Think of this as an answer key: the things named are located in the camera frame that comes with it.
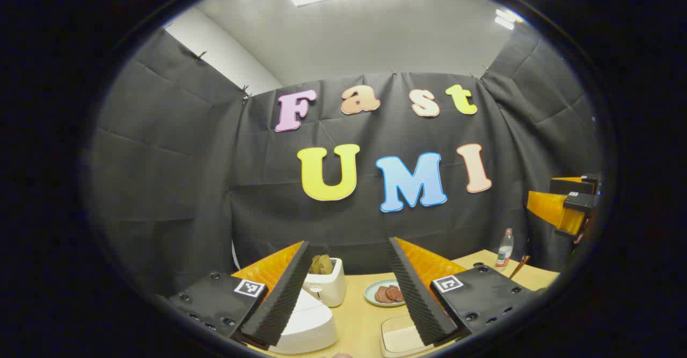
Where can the red meat slice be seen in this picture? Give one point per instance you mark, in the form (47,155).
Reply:
(382,294)
(396,292)

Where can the brown bread slice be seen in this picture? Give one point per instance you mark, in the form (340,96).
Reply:
(326,264)
(316,265)

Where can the pale green plate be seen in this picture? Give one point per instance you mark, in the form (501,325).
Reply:
(371,296)

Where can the clear plastic bottle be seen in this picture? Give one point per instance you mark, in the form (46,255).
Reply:
(504,250)

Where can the black backdrop cloth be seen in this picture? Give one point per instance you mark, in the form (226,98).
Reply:
(177,186)

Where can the white toaster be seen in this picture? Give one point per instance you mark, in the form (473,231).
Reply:
(328,288)

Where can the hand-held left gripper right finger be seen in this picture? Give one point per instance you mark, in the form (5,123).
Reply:
(416,299)

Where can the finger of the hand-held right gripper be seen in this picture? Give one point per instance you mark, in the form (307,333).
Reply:
(553,207)
(571,185)

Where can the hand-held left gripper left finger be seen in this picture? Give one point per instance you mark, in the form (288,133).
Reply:
(279,299)

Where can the brown wooden spoon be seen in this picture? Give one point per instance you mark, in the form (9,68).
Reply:
(519,267)

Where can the white rice cooker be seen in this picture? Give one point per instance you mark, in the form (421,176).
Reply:
(311,326)

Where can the clear rice container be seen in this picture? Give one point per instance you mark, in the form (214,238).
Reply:
(400,339)

